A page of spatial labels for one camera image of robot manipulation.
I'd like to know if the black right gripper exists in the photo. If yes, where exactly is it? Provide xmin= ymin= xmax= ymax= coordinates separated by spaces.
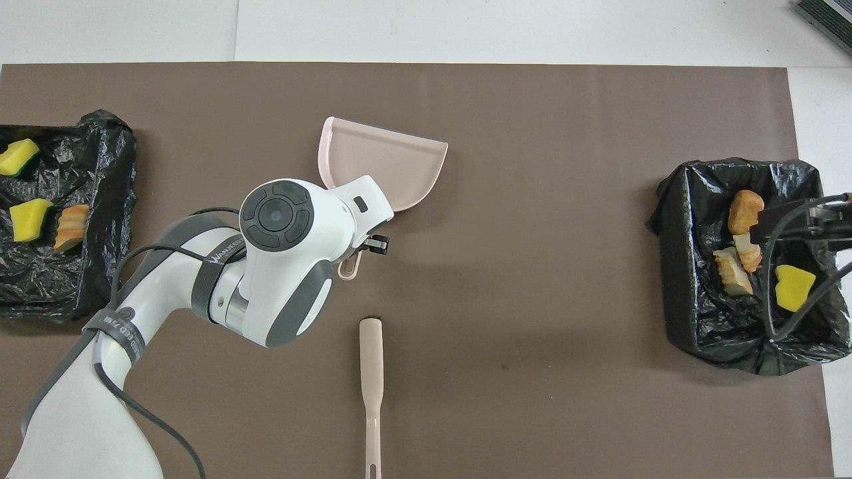
xmin=749 ymin=193 xmax=852 ymax=245

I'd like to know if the brown bread roll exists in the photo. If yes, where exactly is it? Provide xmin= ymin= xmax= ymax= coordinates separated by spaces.
xmin=728 ymin=190 xmax=765 ymax=236

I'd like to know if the pale beige foam chunk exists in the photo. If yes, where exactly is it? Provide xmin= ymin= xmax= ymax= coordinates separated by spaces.
xmin=733 ymin=234 xmax=763 ymax=273
xmin=712 ymin=247 xmax=755 ymax=297

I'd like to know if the beige plastic dustpan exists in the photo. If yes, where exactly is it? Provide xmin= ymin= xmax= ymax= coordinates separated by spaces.
xmin=318 ymin=116 xmax=449 ymax=281

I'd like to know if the beige hand brush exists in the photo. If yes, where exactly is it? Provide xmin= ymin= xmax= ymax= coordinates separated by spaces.
xmin=359 ymin=317 xmax=385 ymax=479

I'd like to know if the yellowish beige foam chunk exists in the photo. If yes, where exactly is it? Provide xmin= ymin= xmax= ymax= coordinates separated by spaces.
xmin=53 ymin=204 xmax=90 ymax=253

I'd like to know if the notched yellow sponge piece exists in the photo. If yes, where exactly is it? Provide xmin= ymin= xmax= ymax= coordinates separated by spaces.
xmin=9 ymin=198 xmax=55 ymax=243

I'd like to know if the green sponge piece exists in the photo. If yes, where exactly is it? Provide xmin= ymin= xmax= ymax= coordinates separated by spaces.
xmin=0 ymin=138 xmax=41 ymax=178

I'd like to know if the black bag lined bin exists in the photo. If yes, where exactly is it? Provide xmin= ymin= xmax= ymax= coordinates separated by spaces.
xmin=0 ymin=110 xmax=138 ymax=324
xmin=646 ymin=157 xmax=852 ymax=377

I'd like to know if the brown table mat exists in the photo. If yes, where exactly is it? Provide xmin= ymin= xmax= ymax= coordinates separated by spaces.
xmin=0 ymin=63 xmax=836 ymax=479

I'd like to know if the dark ribbed device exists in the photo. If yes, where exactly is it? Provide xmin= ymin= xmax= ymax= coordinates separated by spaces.
xmin=794 ymin=0 xmax=852 ymax=57

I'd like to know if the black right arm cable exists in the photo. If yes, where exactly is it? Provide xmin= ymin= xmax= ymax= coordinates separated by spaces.
xmin=761 ymin=193 xmax=852 ymax=341

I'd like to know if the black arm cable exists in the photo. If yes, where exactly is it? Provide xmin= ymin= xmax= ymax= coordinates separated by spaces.
xmin=761 ymin=193 xmax=852 ymax=341
xmin=20 ymin=208 xmax=244 ymax=479

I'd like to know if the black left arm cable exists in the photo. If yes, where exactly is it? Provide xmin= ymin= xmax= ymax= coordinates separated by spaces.
xmin=20 ymin=208 xmax=244 ymax=479

